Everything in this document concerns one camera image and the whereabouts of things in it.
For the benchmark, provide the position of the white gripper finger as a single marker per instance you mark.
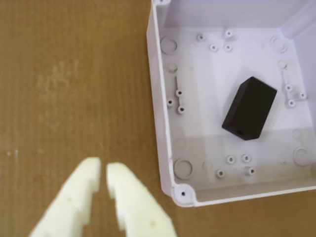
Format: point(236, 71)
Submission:
point(140, 209)
point(71, 205)

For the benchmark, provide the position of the black rectangular block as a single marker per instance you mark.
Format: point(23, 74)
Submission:
point(249, 109)

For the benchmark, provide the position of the white plastic box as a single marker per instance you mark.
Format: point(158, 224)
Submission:
point(197, 123)

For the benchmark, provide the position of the large brown cardboard sheet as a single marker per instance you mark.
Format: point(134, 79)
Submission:
point(74, 86)

